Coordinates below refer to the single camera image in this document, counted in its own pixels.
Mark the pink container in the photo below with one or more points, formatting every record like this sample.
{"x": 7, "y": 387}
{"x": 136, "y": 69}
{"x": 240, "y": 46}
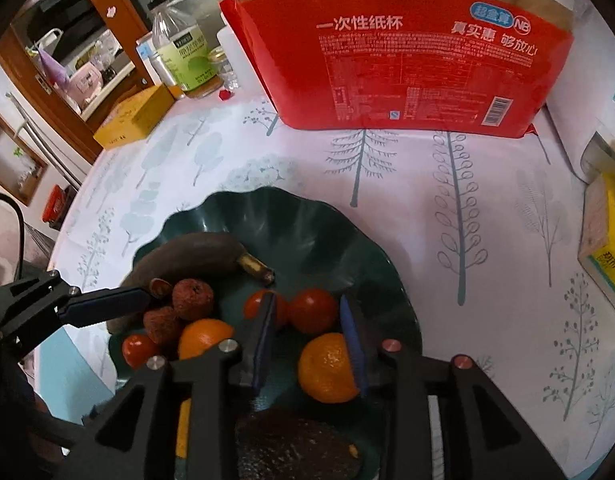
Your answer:
{"x": 87, "y": 85}

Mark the brown overripe banana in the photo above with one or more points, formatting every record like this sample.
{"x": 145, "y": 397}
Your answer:
{"x": 197, "y": 255}

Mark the white blue label box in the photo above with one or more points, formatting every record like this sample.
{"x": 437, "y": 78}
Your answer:
{"x": 146, "y": 57}

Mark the red paper cup package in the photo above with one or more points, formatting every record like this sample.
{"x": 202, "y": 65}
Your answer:
{"x": 402, "y": 60}

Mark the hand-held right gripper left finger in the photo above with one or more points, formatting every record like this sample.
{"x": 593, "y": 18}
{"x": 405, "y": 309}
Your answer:
{"x": 265, "y": 345}

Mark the small red object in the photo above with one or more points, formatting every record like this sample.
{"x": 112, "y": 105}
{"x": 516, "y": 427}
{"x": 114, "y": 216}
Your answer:
{"x": 225, "y": 94}

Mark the small red tomato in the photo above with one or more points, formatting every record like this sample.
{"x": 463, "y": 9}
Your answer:
{"x": 251, "y": 306}
{"x": 139, "y": 351}

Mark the dark green scalloped plate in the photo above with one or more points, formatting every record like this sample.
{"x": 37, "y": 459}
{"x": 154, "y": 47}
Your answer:
{"x": 307, "y": 240}

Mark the small glass jar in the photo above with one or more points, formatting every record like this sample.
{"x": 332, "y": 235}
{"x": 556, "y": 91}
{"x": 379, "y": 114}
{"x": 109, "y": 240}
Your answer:
{"x": 222, "y": 70}

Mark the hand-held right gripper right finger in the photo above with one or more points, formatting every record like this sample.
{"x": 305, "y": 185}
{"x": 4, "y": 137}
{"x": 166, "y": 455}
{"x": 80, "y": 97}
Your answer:
{"x": 352, "y": 345}

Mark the small orange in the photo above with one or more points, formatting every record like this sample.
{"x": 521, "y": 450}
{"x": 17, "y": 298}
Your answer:
{"x": 205, "y": 337}

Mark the green label clear bottle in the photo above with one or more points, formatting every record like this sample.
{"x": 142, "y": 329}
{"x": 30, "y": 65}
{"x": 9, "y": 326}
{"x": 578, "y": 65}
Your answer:
{"x": 185, "y": 60}

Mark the yellow cardboard box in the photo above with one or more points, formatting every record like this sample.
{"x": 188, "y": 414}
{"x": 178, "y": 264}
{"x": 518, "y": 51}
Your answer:
{"x": 132, "y": 117}

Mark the wooden cupboard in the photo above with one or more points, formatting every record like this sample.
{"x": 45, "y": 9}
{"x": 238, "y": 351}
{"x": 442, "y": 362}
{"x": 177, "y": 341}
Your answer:
{"x": 122, "y": 25}

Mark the teal striped placemat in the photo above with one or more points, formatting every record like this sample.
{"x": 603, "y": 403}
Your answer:
{"x": 72, "y": 375}

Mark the large orange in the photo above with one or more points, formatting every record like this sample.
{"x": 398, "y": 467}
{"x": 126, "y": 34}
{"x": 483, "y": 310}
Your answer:
{"x": 327, "y": 367}

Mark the yellow tissue box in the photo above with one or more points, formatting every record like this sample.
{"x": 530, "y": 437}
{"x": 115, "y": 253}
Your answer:
{"x": 605, "y": 240}

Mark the red lychee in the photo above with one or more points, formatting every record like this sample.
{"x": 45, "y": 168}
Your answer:
{"x": 192, "y": 299}
{"x": 162, "y": 327}

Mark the yellow citrus fruit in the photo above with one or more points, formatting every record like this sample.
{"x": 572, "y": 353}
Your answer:
{"x": 184, "y": 427}

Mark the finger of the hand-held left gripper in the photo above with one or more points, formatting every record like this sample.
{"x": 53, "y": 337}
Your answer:
{"x": 107, "y": 305}

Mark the large red tomato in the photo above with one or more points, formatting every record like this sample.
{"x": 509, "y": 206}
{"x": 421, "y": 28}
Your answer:
{"x": 312, "y": 311}

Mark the dark avocado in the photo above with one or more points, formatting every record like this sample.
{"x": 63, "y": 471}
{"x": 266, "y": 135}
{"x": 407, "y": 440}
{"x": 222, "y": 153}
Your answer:
{"x": 292, "y": 447}

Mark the tree print tablecloth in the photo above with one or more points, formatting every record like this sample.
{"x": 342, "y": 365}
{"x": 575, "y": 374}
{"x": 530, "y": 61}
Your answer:
{"x": 412, "y": 210}

